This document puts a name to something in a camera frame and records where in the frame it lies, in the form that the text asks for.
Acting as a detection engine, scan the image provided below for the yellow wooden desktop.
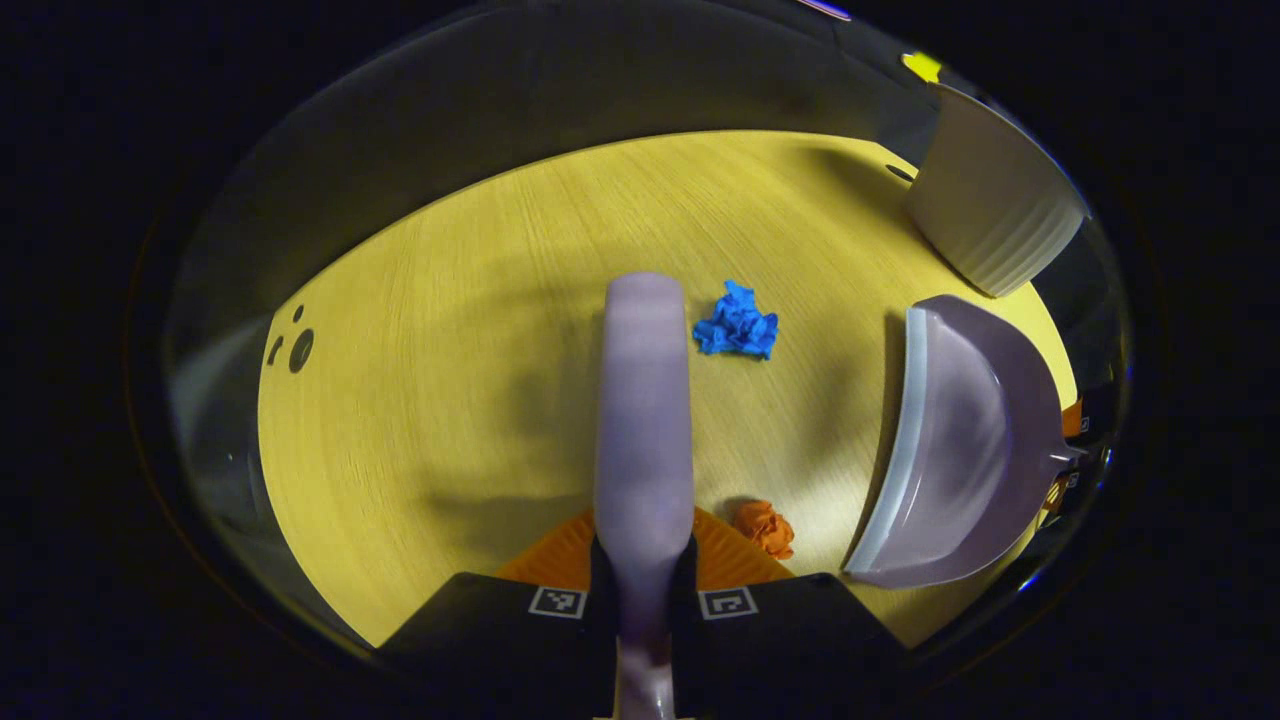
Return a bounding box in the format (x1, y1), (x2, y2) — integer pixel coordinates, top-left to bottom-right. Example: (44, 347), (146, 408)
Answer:
(257, 130), (1079, 651)

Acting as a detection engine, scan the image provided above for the white ribbed garbage bin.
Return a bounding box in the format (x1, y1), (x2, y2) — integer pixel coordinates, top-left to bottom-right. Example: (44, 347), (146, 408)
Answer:
(905, 82), (1091, 299)

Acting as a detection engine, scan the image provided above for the orange paper ball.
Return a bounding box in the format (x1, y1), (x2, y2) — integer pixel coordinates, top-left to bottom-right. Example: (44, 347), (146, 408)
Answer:
(733, 499), (796, 561)

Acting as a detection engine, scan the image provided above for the pale purple dustpan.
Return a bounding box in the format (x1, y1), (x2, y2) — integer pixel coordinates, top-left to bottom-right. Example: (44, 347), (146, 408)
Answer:
(843, 294), (1086, 590)

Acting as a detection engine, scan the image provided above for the blue paper ball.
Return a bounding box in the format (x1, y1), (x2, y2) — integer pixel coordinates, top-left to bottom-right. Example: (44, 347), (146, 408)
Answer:
(692, 280), (780, 361)

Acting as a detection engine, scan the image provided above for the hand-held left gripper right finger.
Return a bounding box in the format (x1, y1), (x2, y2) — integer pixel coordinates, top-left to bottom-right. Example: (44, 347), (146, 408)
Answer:
(670, 506), (913, 720)

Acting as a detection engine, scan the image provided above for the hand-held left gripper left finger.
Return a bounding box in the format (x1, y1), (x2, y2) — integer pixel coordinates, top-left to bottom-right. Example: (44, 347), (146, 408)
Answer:
(375, 508), (619, 720)

